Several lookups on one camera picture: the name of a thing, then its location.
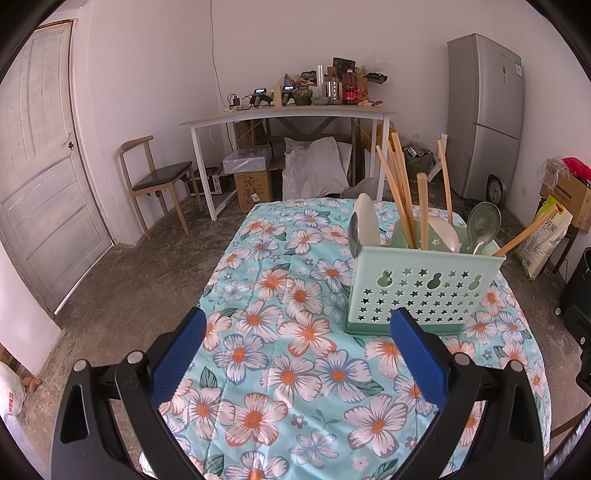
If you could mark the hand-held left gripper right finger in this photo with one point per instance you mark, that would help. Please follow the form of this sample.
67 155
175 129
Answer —
418 355

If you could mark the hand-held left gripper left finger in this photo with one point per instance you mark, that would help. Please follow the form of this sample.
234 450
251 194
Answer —
178 355

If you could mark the green plastic utensil holder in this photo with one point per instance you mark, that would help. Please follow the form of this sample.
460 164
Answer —
415 295

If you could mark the white ceramic spoon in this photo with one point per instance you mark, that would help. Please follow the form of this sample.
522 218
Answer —
445 235
365 217

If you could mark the metal spoon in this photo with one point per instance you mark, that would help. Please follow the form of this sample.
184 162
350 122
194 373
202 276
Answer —
354 235
484 221

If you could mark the black bin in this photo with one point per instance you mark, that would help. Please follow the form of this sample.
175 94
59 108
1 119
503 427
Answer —
579 295

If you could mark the floral blue blanket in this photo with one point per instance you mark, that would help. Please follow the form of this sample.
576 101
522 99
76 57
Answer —
295 350

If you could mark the dark side table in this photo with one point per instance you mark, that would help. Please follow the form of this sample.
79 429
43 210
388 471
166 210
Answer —
565 249

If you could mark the yellow and white rice bag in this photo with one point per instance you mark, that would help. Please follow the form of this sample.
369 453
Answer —
542 240

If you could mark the large cardboard box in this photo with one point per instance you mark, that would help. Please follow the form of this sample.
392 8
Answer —
572 203

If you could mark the white printed sack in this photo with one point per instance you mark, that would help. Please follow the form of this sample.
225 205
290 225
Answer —
11 392

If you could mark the small toaster oven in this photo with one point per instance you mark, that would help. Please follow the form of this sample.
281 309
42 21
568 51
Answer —
210 182

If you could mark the rice cooker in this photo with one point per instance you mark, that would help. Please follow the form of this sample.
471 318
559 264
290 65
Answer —
497 191

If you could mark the wooden chair with black seat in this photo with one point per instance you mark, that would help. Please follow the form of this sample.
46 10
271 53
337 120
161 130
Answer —
161 171

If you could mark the green bag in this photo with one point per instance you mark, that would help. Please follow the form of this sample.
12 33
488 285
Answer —
418 157

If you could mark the white board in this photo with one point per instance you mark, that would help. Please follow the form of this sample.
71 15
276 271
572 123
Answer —
438 157

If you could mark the clear plastic bag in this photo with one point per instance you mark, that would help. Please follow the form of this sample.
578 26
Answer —
549 171

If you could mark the red plastic bag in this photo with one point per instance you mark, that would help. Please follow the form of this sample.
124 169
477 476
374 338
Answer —
577 167

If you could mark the flat white box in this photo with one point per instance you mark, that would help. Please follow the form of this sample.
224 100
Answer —
247 159

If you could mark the grey wooden door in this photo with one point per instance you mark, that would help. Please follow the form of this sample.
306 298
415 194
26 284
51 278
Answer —
46 184

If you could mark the white sacks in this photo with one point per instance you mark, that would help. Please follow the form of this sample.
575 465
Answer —
314 166

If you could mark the yellow plastic bag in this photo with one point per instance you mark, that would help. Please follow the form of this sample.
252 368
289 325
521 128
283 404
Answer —
378 131

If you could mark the silver refrigerator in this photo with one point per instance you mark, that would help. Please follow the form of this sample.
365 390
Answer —
485 115

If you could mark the white power strip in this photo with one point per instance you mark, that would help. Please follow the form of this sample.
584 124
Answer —
236 107

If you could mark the white desk with wooden top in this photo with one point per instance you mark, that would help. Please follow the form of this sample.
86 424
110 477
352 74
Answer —
300 111

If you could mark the black device with screen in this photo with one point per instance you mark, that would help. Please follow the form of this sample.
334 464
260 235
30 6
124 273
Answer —
259 96
288 92

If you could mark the red-label drink bottle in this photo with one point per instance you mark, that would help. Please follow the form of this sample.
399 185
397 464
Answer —
349 87

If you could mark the metal can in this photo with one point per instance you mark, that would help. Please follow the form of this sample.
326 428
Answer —
332 90

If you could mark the glass jar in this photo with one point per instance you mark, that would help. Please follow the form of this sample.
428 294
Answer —
302 96

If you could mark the dark snack box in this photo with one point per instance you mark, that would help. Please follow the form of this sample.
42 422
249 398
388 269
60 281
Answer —
342 65

